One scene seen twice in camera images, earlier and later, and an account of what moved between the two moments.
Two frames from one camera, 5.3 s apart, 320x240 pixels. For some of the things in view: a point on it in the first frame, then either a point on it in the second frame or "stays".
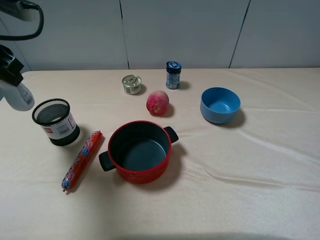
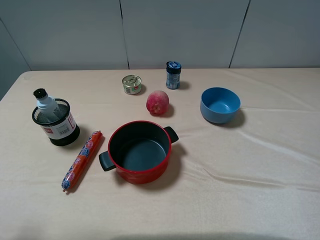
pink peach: (157, 102) stays
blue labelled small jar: (173, 72) stays
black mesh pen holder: (54, 116) stays
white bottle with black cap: (19, 98) to (47, 105)
